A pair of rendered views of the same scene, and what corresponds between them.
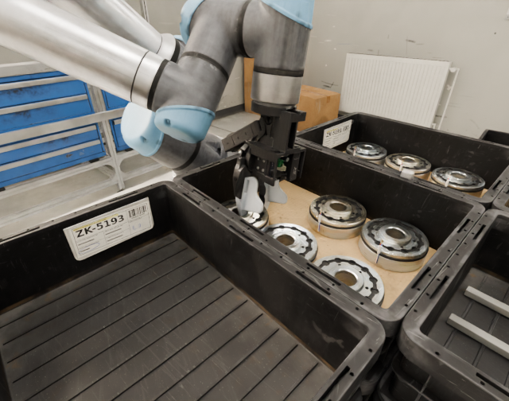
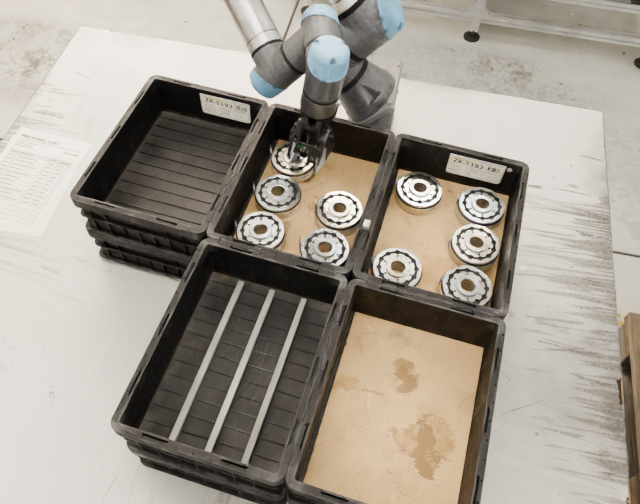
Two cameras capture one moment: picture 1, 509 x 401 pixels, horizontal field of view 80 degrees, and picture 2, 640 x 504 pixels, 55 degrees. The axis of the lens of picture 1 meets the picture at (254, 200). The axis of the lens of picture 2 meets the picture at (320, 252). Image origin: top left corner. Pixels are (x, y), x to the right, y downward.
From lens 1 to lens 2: 1.11 m
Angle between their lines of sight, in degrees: 46
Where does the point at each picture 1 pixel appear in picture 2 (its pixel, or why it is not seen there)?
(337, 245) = (309, 225)
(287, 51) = (308, 86)
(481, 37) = not seen: outside the picture
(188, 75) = (271, 59)
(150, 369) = (173, 181)
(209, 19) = (301, 32)
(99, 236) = (216, 107)
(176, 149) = not seen: hidden behind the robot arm
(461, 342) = (259, 299)
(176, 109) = (254, 74)
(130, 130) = not seen: hidden behind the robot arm
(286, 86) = (307, 105)
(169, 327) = (196, 175)
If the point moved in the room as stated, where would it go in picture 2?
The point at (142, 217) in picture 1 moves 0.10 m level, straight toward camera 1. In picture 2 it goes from (243, 113) to (215, 138)
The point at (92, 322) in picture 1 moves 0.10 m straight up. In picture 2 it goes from (182, 146) to (175, 115)
